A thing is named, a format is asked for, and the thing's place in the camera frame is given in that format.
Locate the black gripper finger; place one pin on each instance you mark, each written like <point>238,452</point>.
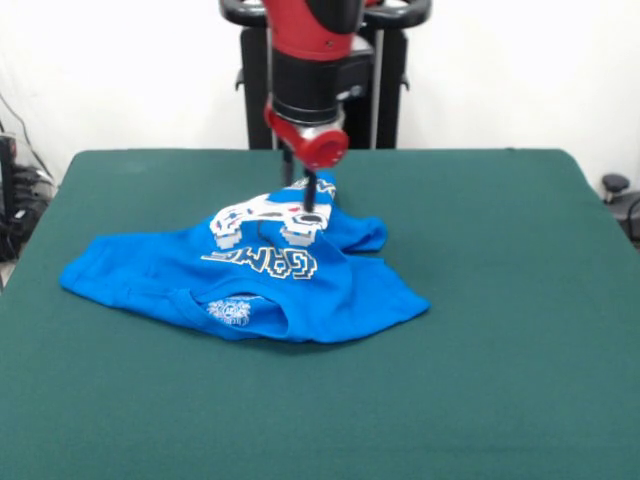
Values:
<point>287,167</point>
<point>310,192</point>

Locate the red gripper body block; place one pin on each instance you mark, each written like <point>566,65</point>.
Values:
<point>320,147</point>

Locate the blue printed t-shirt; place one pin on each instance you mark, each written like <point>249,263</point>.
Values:
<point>350,310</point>

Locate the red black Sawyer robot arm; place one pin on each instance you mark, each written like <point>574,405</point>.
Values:
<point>310,80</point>

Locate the dark green table cloth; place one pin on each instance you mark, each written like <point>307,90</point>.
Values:
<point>150,400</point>

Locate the black electronics box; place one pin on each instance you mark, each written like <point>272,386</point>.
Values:
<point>6,175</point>

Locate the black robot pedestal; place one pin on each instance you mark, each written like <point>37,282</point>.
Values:
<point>255,90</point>

